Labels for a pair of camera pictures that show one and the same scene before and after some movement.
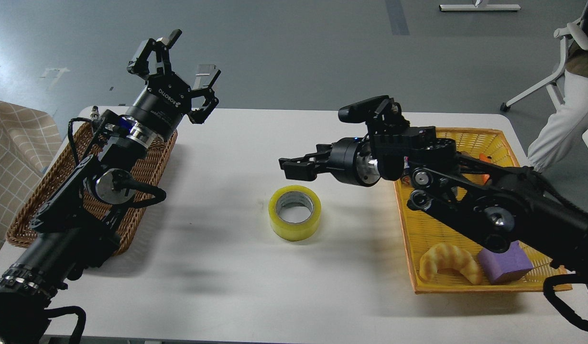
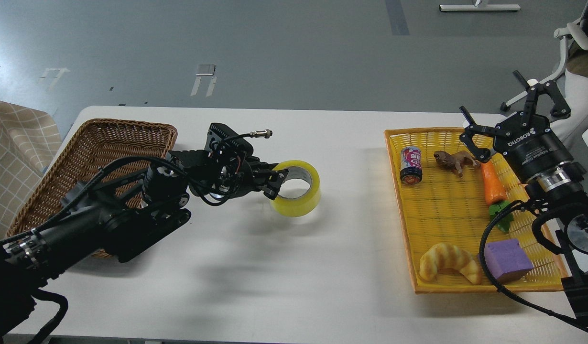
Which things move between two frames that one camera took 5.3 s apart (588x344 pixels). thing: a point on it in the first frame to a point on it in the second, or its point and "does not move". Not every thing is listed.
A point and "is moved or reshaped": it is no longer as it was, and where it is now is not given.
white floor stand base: [479, 5] does not move
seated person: [581, 112] does not move
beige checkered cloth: [23, 138] does not move
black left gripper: [159, 106] to [234, 172]
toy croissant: [446, 256] does not move
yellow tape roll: [295, 212] is moved or reshaped
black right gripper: [352, 161] to [526, 139]
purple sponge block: [499, 268] does not move
